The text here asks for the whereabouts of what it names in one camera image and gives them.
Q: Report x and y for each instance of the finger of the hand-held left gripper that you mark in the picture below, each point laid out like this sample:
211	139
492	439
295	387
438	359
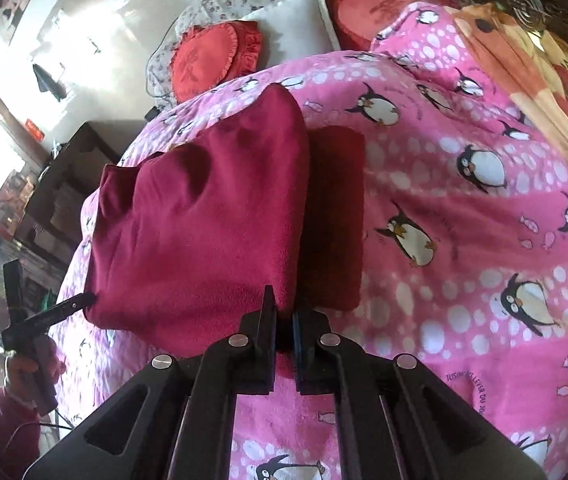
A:
69	306

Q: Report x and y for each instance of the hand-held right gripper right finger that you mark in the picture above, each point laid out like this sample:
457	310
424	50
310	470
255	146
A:
306	355

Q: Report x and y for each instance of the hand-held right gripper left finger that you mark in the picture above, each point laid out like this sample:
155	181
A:
264	340

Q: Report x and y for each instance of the dark red sweater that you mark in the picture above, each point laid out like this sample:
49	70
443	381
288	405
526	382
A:
189	220

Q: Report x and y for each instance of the person's left hand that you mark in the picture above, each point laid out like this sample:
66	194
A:
51	360

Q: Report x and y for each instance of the green plastic item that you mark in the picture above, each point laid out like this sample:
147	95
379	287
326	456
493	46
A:
47	304

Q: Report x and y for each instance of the stack of colourful boxes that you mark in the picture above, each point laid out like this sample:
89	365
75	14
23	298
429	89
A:
11	202

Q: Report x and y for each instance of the dark wooden desk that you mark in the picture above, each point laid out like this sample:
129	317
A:
74	170

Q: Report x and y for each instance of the pink penguin blanket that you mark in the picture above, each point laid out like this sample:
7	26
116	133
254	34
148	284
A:
464	240

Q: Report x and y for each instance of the black charger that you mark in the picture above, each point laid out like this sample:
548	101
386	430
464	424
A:
151	113

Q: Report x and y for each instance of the grey blue hanging cloth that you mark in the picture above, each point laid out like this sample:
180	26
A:
46	80

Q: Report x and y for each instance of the small floral pillow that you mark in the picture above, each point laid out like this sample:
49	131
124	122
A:
161	65

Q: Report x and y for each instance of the red heart cushion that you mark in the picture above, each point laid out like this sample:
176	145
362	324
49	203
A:
204	60
379	10

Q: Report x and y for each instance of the white pillow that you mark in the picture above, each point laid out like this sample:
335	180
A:
294	25

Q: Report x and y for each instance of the orange cartoon blanket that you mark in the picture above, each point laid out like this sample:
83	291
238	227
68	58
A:
524	75

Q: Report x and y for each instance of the red wall decoration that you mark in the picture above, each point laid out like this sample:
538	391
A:
34	128

